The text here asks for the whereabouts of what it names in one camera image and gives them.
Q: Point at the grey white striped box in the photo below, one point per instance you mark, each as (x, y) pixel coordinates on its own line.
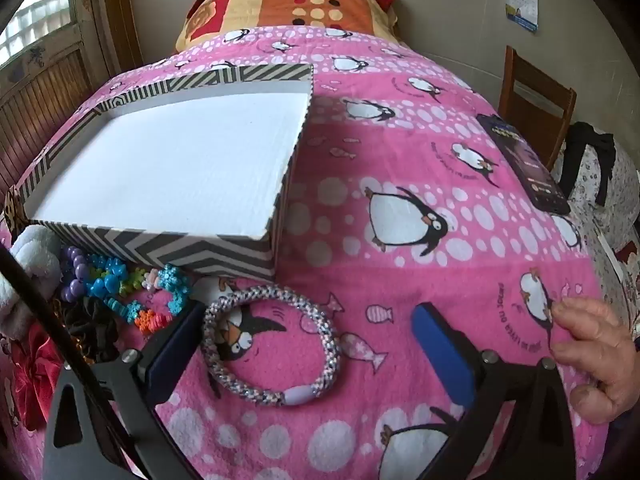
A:
(175, 160)

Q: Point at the white floral cloth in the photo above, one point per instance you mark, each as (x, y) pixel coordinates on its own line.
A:
(625, 185)

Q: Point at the wooden chair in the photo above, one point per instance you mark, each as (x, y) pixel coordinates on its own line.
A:
(515, 85)

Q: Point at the dark smartphone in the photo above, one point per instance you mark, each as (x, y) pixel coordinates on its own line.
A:
(525, 160)

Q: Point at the brown wooden panel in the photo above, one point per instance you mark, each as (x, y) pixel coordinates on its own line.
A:
(45, 110)

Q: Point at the red satin bow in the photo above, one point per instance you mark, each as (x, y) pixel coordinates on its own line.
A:
(32, 375)

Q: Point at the black garment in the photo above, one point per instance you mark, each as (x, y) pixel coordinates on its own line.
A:
(587, 150)

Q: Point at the orange yellow patchwork quilt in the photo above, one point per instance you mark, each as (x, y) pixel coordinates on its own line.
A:
(310, 0)

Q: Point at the leopard print scrunchie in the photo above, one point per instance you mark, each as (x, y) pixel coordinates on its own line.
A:
(12, 210)

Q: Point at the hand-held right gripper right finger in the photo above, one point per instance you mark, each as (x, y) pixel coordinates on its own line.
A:
(442, 350)

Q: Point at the window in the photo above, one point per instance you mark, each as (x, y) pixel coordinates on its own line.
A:
(35, 20)

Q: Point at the pink penguin blanket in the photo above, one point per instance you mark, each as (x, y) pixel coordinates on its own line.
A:
(400, 210)

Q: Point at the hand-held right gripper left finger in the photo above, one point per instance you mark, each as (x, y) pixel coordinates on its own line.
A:
(175, 355)

